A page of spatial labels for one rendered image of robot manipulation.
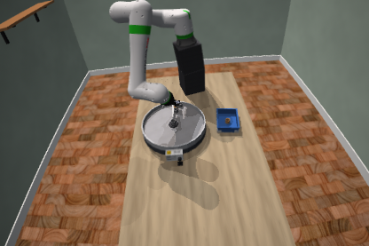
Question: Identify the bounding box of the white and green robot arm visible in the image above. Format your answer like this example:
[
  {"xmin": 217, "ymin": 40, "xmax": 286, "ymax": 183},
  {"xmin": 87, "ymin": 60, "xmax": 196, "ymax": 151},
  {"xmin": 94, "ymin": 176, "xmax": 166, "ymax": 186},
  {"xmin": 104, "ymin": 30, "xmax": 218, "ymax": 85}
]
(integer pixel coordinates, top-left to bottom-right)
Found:
[{"xmin": 109, "ymin": 0, "xmax": 196, "ymax": 108}]

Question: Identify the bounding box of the blue open crate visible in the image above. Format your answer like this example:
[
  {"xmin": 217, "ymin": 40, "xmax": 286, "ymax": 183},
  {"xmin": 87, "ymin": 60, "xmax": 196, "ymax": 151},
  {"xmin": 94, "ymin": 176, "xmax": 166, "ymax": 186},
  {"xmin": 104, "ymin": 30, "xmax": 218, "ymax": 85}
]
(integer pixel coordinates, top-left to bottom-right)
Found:
[{"xmin": 216, "ymin": 108, "xmax": 239, "ymax": 133}]

